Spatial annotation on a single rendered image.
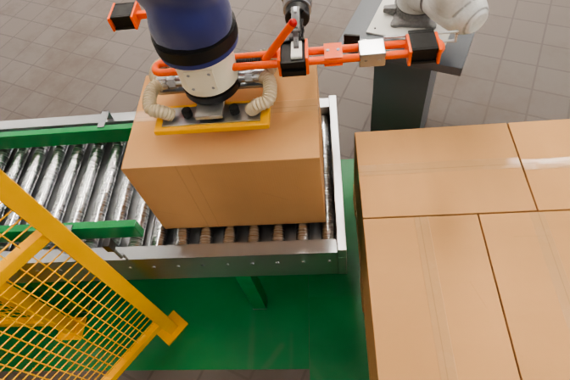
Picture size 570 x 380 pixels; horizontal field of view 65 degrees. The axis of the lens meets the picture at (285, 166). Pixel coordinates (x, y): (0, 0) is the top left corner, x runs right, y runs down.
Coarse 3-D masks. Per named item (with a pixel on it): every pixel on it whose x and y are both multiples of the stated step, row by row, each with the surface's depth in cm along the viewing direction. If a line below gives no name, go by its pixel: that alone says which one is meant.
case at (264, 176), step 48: (240, 96) 145; (288, 96) 143; (144, 144) 138; (192, 144) 136; (240, 144) 134; (288, 144) 132; (144, 192) 145; (192, 192) 144; (240, 192) 144; (288, 192) 143
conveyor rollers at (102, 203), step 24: (96, 144) 195; (120, 144) 194; (0, 168) 196; (48, 168) 190; (72, 168) 189; (96, 168) 189; (48, 192) 185; (120, 192) 179; (0, 216) 182; (72, 216) 175; (96, 216) 174; (120, 216) 173; (144, 216) 172; (96, 240) 169; (120, 240) 170
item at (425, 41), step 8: (424, 32) 120; (432, 32) 120; (408, 40) 119; (416, 40) 119; (424, 40) 119; (432, 40) 118; (408, 48) 118; (416, 48) 117; (424, 48) 117; (432, 48) 117; (440, 48) 116; (408, 56) 119; (416, 56) 119; (424, 56) 119; (432, 56) 119; (440, 56) 118; (408, 64) 120
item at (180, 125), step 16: (176, 112) 132; (192, 112) 131; (224, 112) 130; (240, 112) 129; (160, 128) 130; (176, 128) 129; (192, 128) 129; (208, 128) 128; (224, 128) 128; (240, 128) 128; (256, 128) 127
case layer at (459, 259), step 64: (448, 128) 178; (512, 128) 174; (384, 192) 165; (448, 192) 162; (512, 192) 159; (384, 256) 151; (448, 256) 148; (512, 256) 146; (384, 320) 139; (448, 320) 137; (512, 320) 135
